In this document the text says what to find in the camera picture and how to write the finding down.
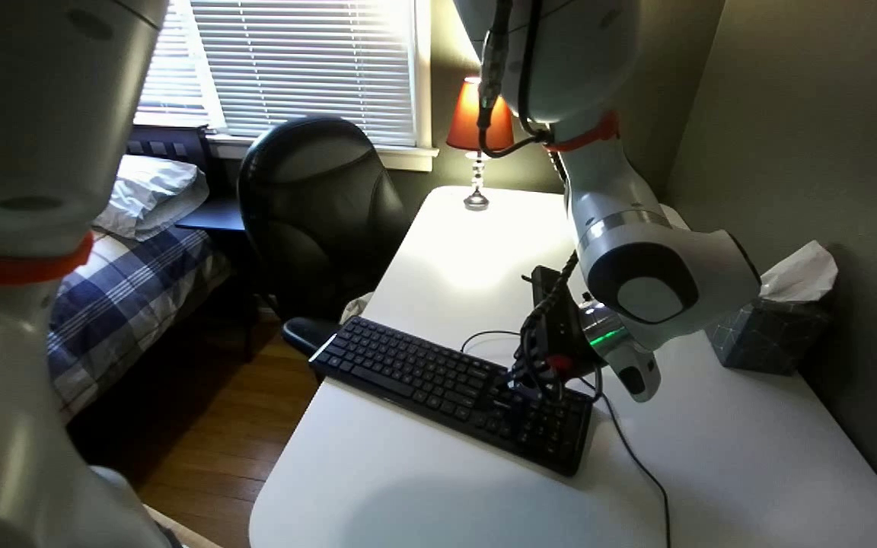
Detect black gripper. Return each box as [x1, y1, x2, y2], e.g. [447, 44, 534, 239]
[502, 295, 606, 397]

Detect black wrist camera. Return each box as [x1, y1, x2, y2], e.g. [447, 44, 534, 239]
[528, 263, 567, 309]

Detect black computer keyboard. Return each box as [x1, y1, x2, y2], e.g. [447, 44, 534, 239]
[309, 314, 599, 477]

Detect grey tissue box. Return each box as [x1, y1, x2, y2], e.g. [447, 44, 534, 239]
[711, 238, 845, 376]

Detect black leather office chair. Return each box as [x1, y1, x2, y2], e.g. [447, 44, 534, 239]
[235, 113, 412, 360]

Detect orange shade table lamp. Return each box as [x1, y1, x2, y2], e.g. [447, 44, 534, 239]
[445, 73, 517, 212]

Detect bed with plaid blanket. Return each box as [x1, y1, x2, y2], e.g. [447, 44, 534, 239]
[46, 226, 220, 421]

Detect white window blinds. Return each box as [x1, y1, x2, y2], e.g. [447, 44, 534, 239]
[137, 0, 433, 151]

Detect dark wooden bed frame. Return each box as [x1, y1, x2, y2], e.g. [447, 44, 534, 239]
[128, 124, 261, 365]

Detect white window frame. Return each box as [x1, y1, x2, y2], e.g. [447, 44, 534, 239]
[131, 0, 443, 174]

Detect thin black keyboard cable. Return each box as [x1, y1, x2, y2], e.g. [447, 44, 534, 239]
[457, 325, 677, 548]

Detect white pillow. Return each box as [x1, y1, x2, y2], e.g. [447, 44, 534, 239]
[91, 149, 214, 243]

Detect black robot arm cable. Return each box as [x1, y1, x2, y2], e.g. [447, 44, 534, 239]
[471, 0, 567, 162]

